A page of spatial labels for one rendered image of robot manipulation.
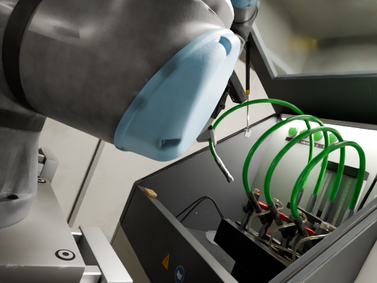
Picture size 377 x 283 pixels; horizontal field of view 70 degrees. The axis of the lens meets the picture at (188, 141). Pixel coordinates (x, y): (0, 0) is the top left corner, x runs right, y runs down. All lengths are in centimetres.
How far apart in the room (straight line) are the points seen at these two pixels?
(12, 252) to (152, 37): 19
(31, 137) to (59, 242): 10
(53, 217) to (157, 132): 19
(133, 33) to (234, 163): 106
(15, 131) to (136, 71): 14
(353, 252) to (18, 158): 58
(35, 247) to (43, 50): 16
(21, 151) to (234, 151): 100
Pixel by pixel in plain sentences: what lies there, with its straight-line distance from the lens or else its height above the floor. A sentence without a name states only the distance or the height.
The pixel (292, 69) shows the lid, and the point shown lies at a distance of 118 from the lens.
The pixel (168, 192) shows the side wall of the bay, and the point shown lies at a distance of 109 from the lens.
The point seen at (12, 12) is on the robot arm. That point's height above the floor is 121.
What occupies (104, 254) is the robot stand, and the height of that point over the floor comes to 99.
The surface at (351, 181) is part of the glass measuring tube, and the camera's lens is 105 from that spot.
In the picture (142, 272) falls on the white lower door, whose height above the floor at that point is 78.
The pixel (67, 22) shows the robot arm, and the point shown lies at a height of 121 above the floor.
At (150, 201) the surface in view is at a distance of 89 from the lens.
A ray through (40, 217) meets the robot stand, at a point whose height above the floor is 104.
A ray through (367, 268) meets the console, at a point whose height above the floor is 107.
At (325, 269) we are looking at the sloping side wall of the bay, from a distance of 59.
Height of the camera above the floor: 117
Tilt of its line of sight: level
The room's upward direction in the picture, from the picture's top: 22 degrees clockwise
